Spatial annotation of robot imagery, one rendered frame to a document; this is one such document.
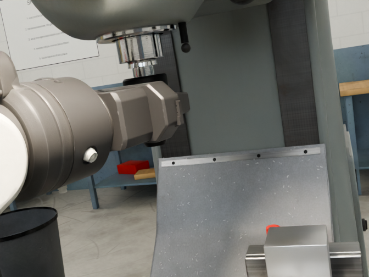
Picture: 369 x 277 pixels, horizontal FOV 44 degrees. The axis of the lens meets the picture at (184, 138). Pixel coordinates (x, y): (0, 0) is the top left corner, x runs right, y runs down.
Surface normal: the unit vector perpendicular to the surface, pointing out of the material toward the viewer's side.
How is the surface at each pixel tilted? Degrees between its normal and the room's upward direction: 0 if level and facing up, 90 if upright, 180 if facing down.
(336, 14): 90
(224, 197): 64
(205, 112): 90
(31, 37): 90
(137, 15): 149
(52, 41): 90
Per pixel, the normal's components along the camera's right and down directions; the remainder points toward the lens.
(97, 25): -0.07, 0.94
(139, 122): 0.83, -0.04
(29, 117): 0.07, -0.21
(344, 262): -0.28, 0.19
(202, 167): -0.34, -0.26
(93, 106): 0.69, -0.43
